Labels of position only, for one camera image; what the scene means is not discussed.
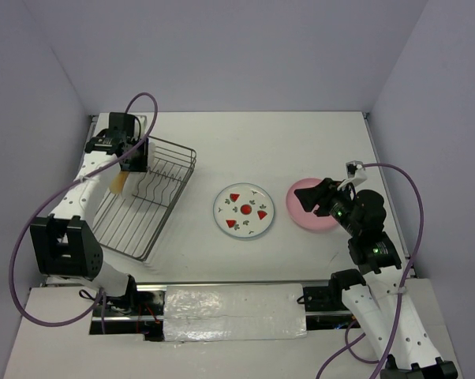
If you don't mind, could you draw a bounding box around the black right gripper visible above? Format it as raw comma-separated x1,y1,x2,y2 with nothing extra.
293,176,361,235

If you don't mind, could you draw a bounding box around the pink plate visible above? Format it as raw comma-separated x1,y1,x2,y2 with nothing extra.
286,178,338,232

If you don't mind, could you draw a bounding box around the white plate blue rim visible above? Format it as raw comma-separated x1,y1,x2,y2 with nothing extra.
121,141,156,197

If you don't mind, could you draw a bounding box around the white strawberry pattern plate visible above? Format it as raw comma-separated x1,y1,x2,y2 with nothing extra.
213,183,275,239

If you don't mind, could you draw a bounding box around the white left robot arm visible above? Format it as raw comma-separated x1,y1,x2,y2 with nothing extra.
29,112,148,315

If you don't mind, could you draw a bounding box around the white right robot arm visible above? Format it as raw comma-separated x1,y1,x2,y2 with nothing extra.
294,178,458,378

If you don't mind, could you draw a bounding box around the yellow plate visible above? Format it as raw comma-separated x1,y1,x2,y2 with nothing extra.
109,171,129,195

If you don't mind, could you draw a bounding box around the silver foil tape cover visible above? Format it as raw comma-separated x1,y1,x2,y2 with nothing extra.
163,283,307,343

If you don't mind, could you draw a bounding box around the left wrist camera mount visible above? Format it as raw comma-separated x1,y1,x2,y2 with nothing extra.
133,115,148,138

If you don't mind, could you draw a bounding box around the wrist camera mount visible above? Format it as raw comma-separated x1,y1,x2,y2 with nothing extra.
133,115,148,138
337,160,368,191

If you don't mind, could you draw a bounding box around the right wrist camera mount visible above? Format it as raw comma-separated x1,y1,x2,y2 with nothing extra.
337,160,368,191

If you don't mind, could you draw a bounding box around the metal wire dish rack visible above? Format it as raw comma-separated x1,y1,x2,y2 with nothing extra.
93,137,196,261

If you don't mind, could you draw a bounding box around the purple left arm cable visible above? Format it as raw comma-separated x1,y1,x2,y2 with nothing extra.
10,92,159,328

